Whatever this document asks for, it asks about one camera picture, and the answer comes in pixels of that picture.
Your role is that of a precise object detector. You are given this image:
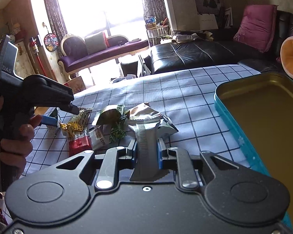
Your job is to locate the grey cushion on chaise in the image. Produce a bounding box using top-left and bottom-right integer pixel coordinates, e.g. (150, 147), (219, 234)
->
(85, 32), (107, 54)

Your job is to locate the black white picture poster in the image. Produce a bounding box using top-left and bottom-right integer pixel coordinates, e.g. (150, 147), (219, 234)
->
(195, 0), (224, 30)

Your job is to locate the magenta cushion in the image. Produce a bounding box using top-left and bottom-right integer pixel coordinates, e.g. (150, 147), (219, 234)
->
(233, 5), (277, 53)

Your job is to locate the teal metal tin box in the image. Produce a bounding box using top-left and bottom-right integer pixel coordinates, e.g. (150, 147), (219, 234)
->
(214, 72), (293, 228)

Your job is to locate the silver grey snack packet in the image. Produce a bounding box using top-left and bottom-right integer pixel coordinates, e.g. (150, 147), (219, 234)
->
(127, 103), (178, 182)

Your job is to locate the hawthorn strip snack packet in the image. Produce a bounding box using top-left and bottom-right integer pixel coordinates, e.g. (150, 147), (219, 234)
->
(88, 125), (110, 152)

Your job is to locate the black leather sofa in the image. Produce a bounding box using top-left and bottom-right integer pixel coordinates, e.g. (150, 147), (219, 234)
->
(145, 11), (293, 74)

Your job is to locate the person's left hand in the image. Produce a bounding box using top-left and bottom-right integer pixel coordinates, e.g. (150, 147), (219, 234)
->
(0, 96), (42, 192)

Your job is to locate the blue checked tablecloth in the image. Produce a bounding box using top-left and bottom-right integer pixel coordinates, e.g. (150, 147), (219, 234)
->
(19, 64), (262, 176)

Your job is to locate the pink tree gift bag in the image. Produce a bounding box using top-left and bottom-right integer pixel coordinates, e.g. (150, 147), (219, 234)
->
(64, 76), (86, 94)

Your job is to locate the green leaf snack packet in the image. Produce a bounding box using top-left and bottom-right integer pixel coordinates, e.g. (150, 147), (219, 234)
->
(91, 104), (129, 143)

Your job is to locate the gold red snack packet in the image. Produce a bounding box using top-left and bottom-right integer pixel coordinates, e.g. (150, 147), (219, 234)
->
(59, 108), (92, 156)

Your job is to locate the red stick vacuum cleaner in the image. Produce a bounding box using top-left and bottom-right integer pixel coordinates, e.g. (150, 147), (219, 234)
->
(29, 36), (47, 76)

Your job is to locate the purple chaise lounge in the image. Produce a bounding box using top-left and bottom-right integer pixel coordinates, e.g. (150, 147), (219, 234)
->
(57, 32), (149, 75)

